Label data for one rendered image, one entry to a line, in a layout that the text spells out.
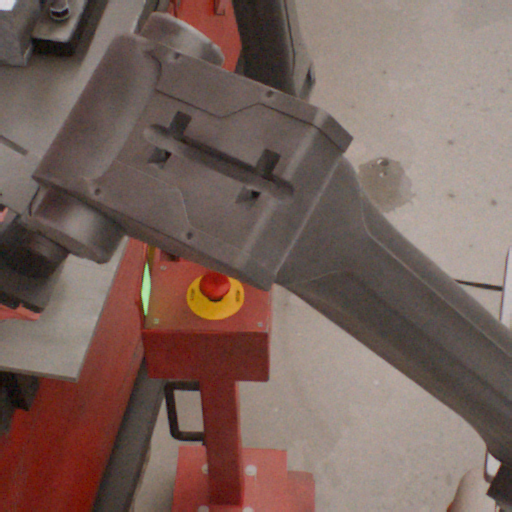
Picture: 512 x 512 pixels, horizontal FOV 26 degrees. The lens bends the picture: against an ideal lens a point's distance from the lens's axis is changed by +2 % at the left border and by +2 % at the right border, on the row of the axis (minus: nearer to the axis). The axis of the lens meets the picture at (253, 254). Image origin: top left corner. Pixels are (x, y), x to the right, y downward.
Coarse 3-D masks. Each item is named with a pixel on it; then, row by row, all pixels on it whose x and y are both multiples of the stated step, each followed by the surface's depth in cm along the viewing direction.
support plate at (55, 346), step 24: (72, 264) 110; (96, 264) 110; (120, 264) 110; (72, 288) 108; (96, 288) 108; (48, 312) 106; (72, 312) 106; (96, 312) 106; (0, 336) 105; (24, 336) 105; (48, 336) 104; (72, 336) 104; (0, 360) 103; (24, 360) 103; (48, 360) 103; (72, 360) 103
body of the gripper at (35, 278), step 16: (16, 224) 95; (0, 240) 98; (16, 240) 95; (0, 256) 98; (16, 256) 96; (32, 256) 95; (0, 272) 97; (16, 272) 98; (32, 272) 97; (48, 272) 98; (0, 288) 96; (16, 288) 97; (32, 288) 98; (48, 288) 99; (32, 304) 97; (48, 304) 98
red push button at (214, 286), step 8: (208, 272) 133; (216, 272) 133; (200, 280) 132; (208, 280) 132; (216, 280) 132; (224, 280) 132; (200, 288) 131; (208, 288) 131; (216, 288) 131; (224, 288) 131; (208, 296) 131; (216, 296) 131; (224, 296) 131
